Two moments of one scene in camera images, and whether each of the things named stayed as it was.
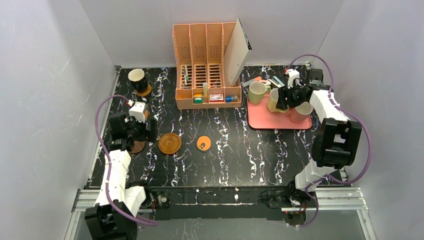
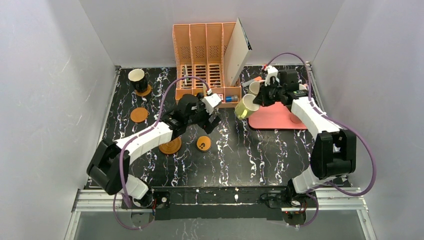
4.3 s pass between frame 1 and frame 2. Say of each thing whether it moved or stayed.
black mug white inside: stayed
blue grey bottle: stayed
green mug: stayed
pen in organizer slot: stayed
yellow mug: moved
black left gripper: moved
